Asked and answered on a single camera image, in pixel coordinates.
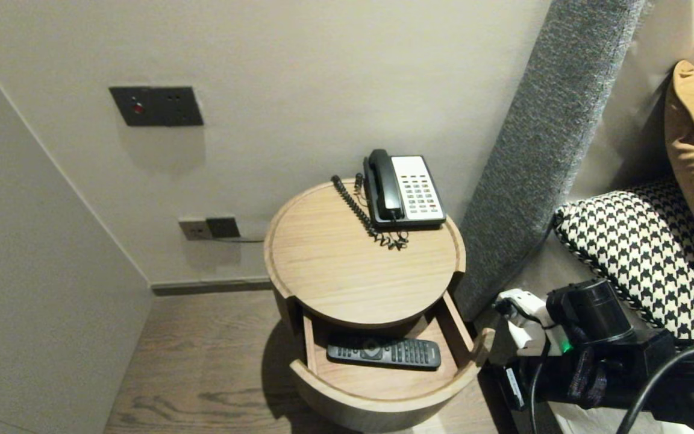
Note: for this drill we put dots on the black white houndstooth pillow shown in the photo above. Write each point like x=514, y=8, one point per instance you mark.
x=654, y=253

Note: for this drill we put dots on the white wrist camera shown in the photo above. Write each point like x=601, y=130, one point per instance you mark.
x=528, y=301

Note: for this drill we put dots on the grey fabric headboard edge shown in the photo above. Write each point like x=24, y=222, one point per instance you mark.
x=540, y=150

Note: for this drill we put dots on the grey baseboard strip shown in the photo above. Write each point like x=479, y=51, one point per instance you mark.
x=214, y=286

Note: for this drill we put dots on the black and white telephone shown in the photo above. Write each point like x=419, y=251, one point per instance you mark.
x=416, y=193

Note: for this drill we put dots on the beige wall socket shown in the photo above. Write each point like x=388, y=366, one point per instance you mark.
x=194, y=230

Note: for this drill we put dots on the round wooden bedside table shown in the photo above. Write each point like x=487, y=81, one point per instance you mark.
x=377, y=398

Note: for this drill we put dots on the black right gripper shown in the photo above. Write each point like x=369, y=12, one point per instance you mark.
x=600, y=374

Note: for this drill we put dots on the round wooden nightstand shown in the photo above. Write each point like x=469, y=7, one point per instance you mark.
x=335, y=265

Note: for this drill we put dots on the beige padded headboard panel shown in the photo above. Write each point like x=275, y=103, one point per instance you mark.
x=624, y=90

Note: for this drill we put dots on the black tv remote control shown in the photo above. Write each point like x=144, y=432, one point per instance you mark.
x=383, y=353

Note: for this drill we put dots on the black telephone handset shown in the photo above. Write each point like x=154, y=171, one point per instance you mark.
x=385, y=187

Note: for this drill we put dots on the dark wall switch panel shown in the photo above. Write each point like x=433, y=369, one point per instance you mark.
x=160, y=107

